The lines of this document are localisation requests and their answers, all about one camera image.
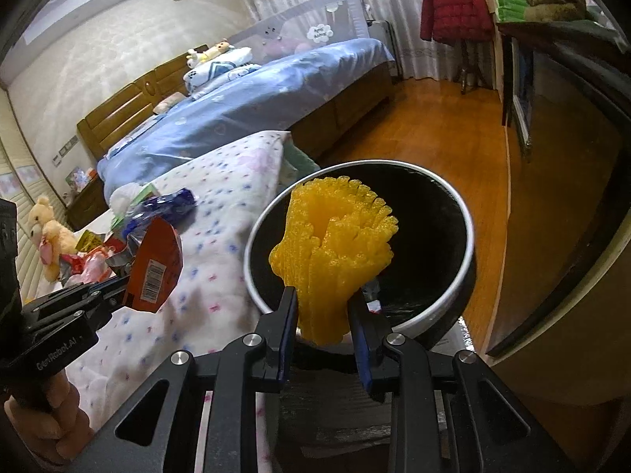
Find white curtains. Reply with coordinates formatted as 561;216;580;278
231;0;494;82

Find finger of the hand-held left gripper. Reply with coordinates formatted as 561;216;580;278
86;274;134;302
22;290;127;332

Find grey bed guard rail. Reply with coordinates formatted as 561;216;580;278
217;0;370;60

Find small pink pillow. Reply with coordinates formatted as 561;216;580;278
153;93;185;114

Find yellow foam fruit net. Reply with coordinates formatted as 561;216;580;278
269;176;400;346

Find wooden coat stand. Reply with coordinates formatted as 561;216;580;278
429;0;486;95

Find blue plastic wrapper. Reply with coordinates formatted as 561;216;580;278
121;188;198;237

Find wooden nightstand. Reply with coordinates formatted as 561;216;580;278
64;177;112;230

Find white bin with black bag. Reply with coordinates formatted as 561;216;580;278
243;159;478;370

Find green packet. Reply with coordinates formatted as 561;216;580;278
134;184;163;208

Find wooden bed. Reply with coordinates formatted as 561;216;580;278
76;42;400;163

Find dark wooden cabinet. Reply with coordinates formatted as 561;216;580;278
495;15;631;360

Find green cloth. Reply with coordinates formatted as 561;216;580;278
283;148;321;183

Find yellow plush toy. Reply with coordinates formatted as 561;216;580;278
187;39;235;67

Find orange snack packet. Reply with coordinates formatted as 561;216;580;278
121;218;184;313

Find pink packet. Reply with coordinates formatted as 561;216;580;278
79;256;114;284

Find person's left hand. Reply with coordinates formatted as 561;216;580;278
5;373;93;462

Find bed with blue blanket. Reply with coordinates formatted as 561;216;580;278
96;38;398;198

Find white foam fruit net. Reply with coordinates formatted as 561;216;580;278
108;182;149;218

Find red puffer jacket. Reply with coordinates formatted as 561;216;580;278
420;0;495;44

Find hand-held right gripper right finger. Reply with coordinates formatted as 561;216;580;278
346;288;577;473

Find red chip bag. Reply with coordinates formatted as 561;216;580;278
99;235;138;277

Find floral white blanket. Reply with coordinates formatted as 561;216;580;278
64;130;293;473

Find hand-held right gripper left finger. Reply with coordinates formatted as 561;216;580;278
64;286;300;473

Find white sliding wardrobe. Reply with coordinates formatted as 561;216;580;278
0;89;70;301

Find beige teddy bear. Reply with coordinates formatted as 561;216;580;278
27;196;80;284

